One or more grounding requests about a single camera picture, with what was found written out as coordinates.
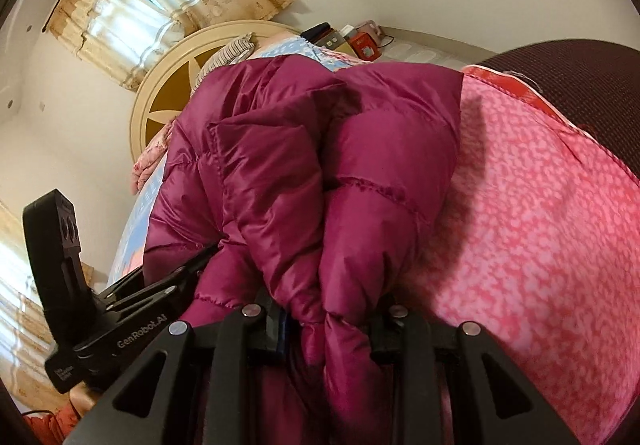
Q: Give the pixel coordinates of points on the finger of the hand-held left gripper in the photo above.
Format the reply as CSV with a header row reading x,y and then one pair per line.
x,y
150,300
165,267

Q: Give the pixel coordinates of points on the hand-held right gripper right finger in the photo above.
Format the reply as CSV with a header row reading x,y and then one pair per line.
x,y
382,325

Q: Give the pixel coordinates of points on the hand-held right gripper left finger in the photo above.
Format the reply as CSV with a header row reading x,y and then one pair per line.
x,y
277,325

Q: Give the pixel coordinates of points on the maroon puffer jacket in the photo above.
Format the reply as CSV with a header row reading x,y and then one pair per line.
x,y
280,150

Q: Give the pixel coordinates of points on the person's left forearm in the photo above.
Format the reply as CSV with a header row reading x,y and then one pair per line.
x,y
55,420

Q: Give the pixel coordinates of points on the pink floral cloth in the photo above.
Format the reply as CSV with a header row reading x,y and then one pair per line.
x,y
150,155

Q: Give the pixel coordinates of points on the pink speckled blanket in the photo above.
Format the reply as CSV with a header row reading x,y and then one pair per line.
x,y
525,250

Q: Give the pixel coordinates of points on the cream round headboard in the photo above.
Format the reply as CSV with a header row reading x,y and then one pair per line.
x,y
165,90

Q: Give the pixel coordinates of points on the grey striped pillow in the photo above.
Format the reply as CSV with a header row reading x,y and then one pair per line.
x,y
225,55

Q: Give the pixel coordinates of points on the beige patterned window curtain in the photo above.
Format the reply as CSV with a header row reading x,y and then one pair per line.
x,y
150,0

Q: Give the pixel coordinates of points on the beige box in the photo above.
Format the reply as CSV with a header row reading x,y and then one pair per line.
x,y
334,45

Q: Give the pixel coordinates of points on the orange red box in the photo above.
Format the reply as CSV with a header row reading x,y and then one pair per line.
x,y
365,45

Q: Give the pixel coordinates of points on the black flat box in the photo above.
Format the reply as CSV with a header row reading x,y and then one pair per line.
x,y
316,31

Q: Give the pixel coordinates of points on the small pink box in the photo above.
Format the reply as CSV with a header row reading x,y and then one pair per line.
x,y
369,25

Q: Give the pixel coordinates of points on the dark maroon textured cloth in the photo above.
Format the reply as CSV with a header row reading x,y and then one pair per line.
x,y
575,85

